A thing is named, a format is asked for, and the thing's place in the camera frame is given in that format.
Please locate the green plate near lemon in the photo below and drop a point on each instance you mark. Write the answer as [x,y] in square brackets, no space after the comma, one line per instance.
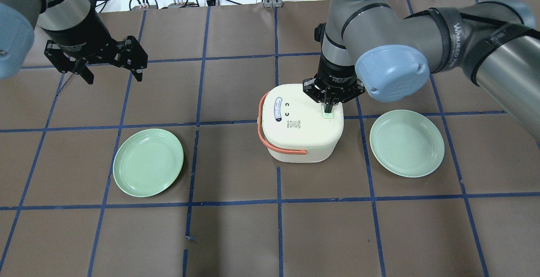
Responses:
[407,143]

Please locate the green plate far side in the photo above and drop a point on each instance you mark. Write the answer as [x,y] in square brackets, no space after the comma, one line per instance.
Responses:
[148,162]

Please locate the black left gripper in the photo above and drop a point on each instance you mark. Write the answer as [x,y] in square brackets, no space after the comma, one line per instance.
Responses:
[80,31]

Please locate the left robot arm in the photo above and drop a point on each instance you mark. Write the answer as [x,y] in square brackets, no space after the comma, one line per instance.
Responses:
[77,38]

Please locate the white rice cooker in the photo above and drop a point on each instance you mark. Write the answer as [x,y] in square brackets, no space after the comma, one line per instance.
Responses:
[294,128]

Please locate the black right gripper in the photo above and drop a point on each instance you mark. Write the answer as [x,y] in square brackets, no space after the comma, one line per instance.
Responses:
[336,72]

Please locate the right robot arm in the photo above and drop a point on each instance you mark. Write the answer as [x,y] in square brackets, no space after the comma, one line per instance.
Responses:
[365,47]

